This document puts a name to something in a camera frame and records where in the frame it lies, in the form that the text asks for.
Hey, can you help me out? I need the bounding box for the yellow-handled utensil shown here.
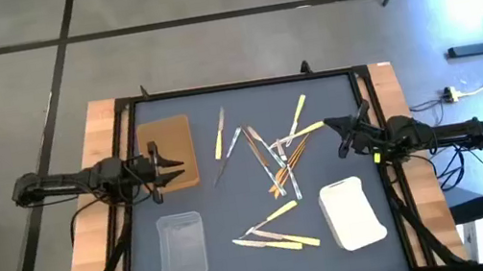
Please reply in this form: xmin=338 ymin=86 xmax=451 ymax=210
xmin=239 ymin=199 xmax=303 ymax=239
xmin=265 ymin=119 xmax=328 ymax=151

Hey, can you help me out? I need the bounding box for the orange translucent plastic bin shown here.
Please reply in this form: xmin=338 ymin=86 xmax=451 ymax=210
xmin=133 ymin=112 xmax=203 ymax=197

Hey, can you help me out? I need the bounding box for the extension socket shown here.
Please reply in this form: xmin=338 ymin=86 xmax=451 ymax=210
xmin=440 ymin=84 xmax=463 ymax=106

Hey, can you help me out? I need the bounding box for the clear plastic bin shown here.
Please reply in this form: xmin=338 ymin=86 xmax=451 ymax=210
xmin=149 ymin=209 xmax=211 ymax=271

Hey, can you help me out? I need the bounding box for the gold knife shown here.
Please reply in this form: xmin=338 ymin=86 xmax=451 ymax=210
xmin=240 ymin=123 xmax=274 ymax=180

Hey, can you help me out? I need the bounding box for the black aluminium table frame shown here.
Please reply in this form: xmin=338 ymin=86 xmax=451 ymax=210
xmin=89 ymin=56 xmax=418 ymax=271

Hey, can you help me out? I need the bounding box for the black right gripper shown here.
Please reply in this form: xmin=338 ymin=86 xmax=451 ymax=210
xmin=321 ymin=95 xmax=394 ymax=162

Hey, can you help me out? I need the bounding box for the white cup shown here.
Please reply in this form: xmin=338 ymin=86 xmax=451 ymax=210
xmin=315 ymin=171 xmax=391 ymax=256

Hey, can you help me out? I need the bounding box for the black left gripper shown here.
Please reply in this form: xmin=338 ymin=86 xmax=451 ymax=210
xmin=121 ymin=136 xmax=191 ymax=209

